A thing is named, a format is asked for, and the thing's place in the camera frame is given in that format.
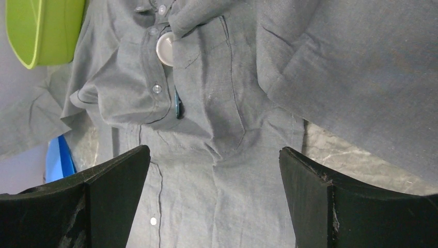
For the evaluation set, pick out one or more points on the blue flat pad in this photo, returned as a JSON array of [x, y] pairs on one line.
[[58, 162]]

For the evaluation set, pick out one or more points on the white round disc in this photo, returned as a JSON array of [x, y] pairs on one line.
[[164, 49]]

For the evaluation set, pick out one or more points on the grey button-up shirt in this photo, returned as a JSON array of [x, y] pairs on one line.
[[249, 74]]

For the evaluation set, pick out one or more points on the green plastic tub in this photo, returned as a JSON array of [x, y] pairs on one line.
[[43, 33]]

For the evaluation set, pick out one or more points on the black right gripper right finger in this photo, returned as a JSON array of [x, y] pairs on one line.
[[331, 209]]

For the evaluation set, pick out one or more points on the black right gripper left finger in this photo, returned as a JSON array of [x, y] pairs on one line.
[[92, 208]]

